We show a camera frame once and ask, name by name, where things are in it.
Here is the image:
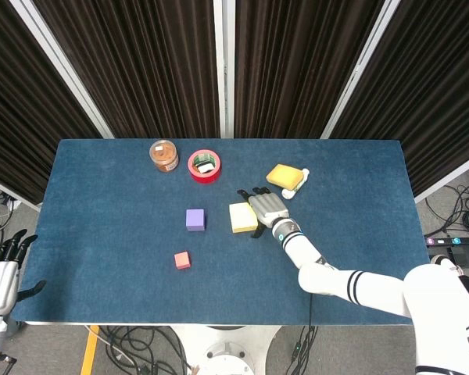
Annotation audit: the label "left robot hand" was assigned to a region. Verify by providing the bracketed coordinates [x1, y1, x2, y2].
[0, 229, 47, 313]

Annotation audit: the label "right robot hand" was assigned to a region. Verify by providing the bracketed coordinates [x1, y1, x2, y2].
[237, 187, 290, 239]

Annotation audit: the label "yellow white block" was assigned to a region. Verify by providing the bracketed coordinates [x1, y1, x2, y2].
[228, 202, 260, 234]

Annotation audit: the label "purple cube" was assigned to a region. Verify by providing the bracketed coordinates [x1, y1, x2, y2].
[185, 209, 207, 233]

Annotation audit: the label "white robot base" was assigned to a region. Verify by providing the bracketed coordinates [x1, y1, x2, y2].
[167, 324, 283, 375]

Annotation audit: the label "small white bottle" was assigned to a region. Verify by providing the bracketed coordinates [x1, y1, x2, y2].
[281, 167, 310, 200]

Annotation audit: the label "yellow sponge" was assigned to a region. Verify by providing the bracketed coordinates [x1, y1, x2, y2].
[265, 163, 304, 190]

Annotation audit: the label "red tape roll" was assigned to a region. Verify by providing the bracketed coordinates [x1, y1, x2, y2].
[187, 149, 222, 184]

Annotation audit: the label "small green white box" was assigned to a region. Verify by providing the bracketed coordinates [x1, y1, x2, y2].
[193, 153, 216, 175]

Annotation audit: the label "yellow floor tape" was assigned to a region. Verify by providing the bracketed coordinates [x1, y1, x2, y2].
[80, 325, 102, 375]

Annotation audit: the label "clear jar brown contents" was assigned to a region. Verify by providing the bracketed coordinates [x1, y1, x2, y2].
[149, 139, 180, 173]

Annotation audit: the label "blue table mat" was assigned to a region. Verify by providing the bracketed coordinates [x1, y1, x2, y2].
[12, 138, 431, 327]

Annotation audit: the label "dark brown pleated curtain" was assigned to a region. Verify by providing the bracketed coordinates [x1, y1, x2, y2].
[330, 0, 469, 197]
[234, 0, 386, 140]
[0, 0, 102, 206]
[33, 0, 220, 139]

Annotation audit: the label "white metal frame post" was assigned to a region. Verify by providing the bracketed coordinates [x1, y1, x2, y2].
[9, 0, 115, 140]
[213, 0, 236, 139]
[320, 0, 403, 140]

